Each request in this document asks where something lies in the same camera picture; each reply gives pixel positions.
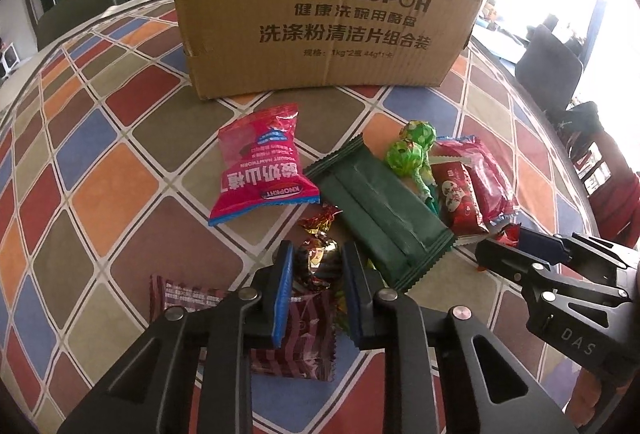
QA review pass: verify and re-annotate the foil candy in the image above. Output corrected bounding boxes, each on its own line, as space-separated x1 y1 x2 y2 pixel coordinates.
292 206 351 295

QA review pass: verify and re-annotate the colourful checked tablecloth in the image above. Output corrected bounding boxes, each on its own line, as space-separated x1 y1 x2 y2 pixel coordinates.
0 0 616 434

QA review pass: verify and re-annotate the white sideboard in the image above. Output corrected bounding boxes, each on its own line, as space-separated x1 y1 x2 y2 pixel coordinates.
472 4 601 65

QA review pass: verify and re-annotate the maroon striped snack packet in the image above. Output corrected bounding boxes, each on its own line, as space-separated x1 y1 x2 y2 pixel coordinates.
150 275 337 382

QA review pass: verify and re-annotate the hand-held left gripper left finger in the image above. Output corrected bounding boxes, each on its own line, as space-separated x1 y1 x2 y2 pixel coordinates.
57 241 296 434

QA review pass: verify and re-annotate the dark chair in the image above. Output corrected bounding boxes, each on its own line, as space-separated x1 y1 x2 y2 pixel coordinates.
515 21 586 110

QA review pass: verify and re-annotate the grey chair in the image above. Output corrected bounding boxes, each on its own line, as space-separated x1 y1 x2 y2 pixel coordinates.
37 0 116 50

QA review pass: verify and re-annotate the small red candy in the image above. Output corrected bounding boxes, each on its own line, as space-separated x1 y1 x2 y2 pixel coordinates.
492 223 522 247

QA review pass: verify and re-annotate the green lollipop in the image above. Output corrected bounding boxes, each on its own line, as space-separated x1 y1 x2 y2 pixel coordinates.
401 120 440 155
384 140 440 215

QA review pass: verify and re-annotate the red and black garment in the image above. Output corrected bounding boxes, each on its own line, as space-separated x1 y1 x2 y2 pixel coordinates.
547 101 640 247

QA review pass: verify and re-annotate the pink snack packet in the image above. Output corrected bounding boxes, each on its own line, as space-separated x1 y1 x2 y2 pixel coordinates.
207 103 321 227

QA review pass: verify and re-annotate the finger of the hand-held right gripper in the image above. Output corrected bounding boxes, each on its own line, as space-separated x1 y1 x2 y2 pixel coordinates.
475 240 631 310
517 229 640 287

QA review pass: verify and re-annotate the dark red snack packet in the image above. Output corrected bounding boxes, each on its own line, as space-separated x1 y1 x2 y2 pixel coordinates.
430 160 490 242

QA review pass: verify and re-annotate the person's right forearm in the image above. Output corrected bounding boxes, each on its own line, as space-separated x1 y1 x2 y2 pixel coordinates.
565 364 601 421

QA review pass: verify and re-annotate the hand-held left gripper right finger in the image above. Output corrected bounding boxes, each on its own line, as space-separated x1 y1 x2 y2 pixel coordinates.
341 241 568 434

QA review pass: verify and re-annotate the dark green snack packet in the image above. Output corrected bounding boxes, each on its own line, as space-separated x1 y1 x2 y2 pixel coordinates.
304 137 456 292

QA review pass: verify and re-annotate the bright red snack packet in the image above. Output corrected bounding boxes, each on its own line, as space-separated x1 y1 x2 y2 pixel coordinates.
435 135 521 225

